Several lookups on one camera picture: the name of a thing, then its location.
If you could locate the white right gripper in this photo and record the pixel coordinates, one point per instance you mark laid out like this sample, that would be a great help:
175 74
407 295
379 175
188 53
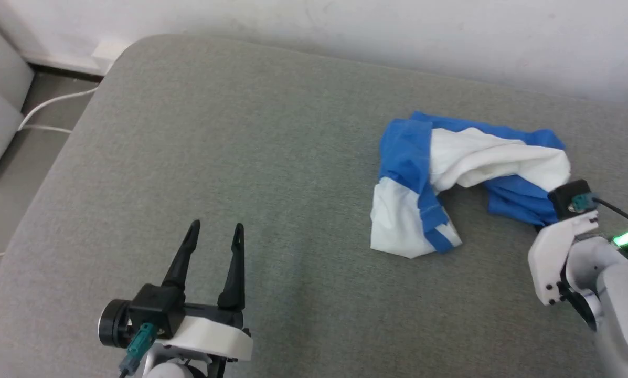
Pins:
547 262

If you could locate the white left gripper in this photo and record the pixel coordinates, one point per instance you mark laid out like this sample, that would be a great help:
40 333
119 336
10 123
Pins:
209 331

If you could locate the blue and white T-shirt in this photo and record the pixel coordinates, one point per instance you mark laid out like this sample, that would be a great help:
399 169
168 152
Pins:
405 157

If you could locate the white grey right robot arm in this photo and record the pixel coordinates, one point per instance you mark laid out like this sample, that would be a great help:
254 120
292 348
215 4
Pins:
620 304

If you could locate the grey-green fabric sofa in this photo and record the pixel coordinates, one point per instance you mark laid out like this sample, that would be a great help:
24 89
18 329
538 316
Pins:
240 157

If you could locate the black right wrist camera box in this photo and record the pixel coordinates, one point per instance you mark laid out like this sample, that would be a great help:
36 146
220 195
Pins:
563 199

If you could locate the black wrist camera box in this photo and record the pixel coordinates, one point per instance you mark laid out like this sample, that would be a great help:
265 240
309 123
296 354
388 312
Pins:
563 199
159 307

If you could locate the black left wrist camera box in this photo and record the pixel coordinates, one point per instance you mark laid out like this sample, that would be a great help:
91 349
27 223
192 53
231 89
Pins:
159 307

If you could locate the white wall socket box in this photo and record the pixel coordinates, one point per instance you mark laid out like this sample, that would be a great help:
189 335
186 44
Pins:
109 52

